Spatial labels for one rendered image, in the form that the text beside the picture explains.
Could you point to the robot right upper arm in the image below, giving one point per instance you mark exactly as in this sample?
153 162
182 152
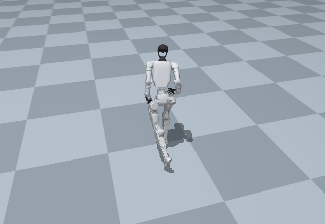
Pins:
176 73

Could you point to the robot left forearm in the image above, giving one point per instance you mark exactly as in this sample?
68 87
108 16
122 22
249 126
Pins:
147 90

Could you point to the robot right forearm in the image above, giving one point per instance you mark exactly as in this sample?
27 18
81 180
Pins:
178 89

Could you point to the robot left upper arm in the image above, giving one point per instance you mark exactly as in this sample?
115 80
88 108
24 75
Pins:
149 65

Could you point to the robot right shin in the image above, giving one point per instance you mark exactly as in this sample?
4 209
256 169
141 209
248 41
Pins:
165 124

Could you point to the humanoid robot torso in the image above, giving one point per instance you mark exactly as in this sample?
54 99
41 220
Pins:
161 78

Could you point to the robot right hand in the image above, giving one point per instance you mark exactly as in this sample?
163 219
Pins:
171 90

